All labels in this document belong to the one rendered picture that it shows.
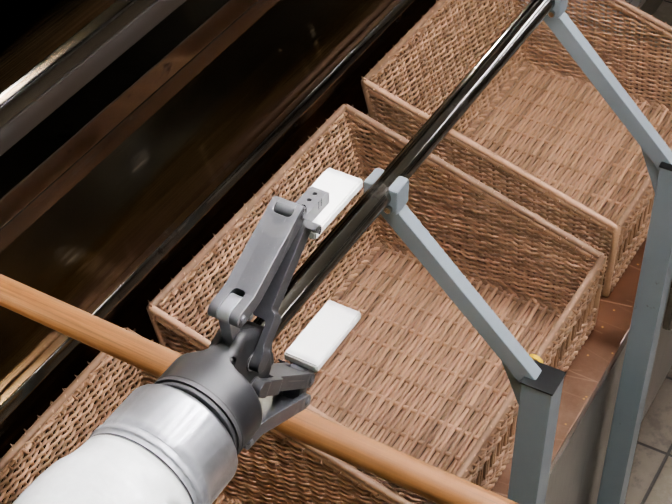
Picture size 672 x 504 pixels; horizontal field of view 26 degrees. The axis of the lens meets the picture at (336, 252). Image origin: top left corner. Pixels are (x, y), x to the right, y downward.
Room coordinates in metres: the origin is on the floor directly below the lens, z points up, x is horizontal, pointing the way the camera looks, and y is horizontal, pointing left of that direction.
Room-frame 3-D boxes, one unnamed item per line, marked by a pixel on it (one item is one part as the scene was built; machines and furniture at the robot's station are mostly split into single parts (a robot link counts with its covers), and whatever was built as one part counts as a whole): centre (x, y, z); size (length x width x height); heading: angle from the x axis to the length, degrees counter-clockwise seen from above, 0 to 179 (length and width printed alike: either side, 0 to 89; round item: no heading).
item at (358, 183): (0.81, 0.01, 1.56); 0.07 x 0.03 x 0.01; 150
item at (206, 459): (0.63, 0.11, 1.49); 0.09 x 0.06 x 0.09; 60
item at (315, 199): (0.79, 0.02, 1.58); 0.05 x 0.01 x 0.03; 150
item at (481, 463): (1.56, -0.08, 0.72); 0.56 x 0.49 x 0.28; 150
